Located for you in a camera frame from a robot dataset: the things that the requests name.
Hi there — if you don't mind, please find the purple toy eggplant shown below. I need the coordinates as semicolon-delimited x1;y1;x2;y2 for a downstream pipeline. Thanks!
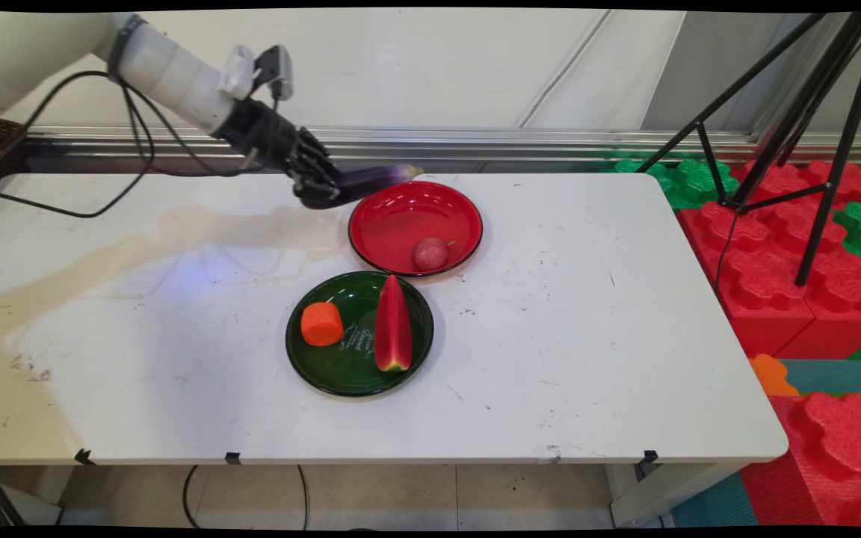
335;164;425;204

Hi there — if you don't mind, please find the pink toy lychee ball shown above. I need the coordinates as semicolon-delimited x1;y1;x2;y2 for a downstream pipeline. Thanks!
413;237;451;272

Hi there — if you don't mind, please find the large red foam block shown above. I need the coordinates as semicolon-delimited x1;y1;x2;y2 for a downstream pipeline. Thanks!
677;160;861;360

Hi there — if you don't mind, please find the red glossy plate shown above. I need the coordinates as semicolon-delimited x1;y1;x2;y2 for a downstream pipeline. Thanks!
348;181;484;278

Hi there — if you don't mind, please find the white table leg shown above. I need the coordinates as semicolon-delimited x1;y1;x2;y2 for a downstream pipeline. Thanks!
605;461;747;528

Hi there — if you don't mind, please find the orange toy carrot chunk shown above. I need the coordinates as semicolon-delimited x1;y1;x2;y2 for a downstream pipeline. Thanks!
300;301;345;347

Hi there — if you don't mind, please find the toy watermelon slice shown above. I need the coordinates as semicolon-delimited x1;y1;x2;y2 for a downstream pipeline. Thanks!
374;274;414;373

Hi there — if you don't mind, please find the black camera tripod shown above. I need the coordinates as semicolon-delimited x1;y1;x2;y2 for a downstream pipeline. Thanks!
635;11;861;288

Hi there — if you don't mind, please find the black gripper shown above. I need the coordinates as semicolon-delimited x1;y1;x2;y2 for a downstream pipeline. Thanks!
212;97;362;211

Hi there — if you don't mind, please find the dark green glossy plate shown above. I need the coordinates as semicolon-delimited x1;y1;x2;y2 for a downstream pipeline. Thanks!
286;270;435;397

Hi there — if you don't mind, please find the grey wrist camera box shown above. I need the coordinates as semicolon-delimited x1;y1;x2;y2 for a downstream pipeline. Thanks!
217;44;295;102

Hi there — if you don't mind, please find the black floor cable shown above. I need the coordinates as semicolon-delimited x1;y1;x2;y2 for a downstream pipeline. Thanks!
182;464;311;531

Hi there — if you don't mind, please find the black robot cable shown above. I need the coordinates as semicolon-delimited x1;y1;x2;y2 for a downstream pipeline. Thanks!
0;70;282;220

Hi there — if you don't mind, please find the teal foam mat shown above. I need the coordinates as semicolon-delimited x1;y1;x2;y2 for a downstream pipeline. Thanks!
778;359;861;397

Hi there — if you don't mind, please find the orange foam block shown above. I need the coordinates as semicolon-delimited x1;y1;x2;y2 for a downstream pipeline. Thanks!
747;353;802;398

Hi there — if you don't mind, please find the aluminium wall rail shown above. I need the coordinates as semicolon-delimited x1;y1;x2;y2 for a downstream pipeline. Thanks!
25;126;861;166

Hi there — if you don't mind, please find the grey metal base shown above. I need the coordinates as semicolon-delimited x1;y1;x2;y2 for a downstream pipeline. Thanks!
0;473;63;528

